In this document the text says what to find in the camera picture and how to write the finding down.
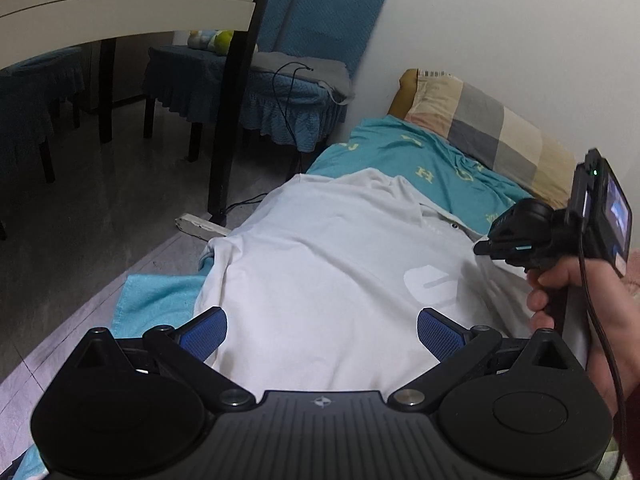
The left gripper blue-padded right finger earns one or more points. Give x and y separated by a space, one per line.
462 353

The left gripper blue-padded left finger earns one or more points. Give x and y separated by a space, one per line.
184 350

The white polo shirt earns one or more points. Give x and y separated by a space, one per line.
323 285

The plaid checkered pillow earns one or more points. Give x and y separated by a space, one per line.
483 128

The white power strip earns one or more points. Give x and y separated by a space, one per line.
200 228

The teal patterned bed sheet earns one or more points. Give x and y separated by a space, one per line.
453 181

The grey cloth on chair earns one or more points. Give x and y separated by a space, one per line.
331 75

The blue covered chair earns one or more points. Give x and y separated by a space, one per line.
296 112
189 82

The yellow green plush toy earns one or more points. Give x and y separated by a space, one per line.
216 41

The white desk with black legs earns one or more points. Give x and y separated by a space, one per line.
34 27

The black action camera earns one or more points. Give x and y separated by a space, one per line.
599 212

